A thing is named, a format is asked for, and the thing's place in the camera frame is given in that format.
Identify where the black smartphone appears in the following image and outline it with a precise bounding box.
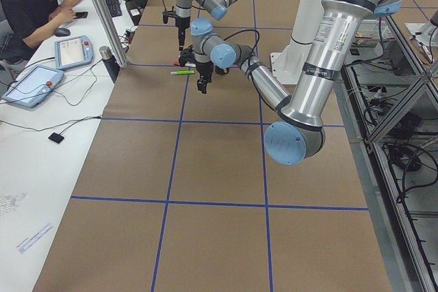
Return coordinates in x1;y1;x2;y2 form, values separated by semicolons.
75;12;88;19

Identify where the person in black shirt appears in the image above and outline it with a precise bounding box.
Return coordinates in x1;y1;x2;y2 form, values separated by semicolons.
1;0;81;60

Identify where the green highlighter pen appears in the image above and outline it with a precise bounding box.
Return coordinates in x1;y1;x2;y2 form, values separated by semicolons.
170;70;194;76

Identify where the dark water bottle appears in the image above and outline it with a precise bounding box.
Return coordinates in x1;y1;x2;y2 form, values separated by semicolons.
99;46;120;83

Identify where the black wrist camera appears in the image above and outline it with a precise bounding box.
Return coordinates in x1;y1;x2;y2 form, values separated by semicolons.
178;49;194;64
162;7;177;25

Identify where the upper blue teach pendant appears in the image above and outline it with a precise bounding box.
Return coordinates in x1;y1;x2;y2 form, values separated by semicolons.
54;36;94;70

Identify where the black computer mouse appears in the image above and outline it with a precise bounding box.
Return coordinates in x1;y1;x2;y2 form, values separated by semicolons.
54;27;70;37

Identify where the aluminium frame post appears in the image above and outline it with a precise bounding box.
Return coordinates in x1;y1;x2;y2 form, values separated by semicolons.
92;0;127;68

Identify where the black mesh pen cup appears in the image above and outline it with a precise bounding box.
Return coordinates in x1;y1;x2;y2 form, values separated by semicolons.
215;66;230;75

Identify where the lower blue teach pendant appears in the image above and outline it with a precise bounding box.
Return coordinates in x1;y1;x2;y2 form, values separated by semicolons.
1;65;64;109

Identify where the black keyboard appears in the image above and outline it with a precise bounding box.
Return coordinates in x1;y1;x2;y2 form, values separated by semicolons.
105;0;123;17

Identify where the white marker red cap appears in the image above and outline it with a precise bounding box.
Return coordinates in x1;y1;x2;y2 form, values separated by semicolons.
174;62;196;68

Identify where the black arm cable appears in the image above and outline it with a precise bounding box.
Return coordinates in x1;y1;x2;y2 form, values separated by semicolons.
218;28;261;64

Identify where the small black puck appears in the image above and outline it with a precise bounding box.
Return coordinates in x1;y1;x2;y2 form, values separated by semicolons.
48;133;64;144

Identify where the white pedestal column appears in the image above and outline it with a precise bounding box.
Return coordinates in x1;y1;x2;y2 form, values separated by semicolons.
270;0;324;85

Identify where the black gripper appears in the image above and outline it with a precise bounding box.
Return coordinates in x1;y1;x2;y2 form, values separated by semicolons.
178;27;187;46
196;61;214;94

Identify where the blue teach pendant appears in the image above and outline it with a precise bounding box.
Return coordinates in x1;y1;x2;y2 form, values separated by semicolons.
1;65;64;109
54;36;94;70

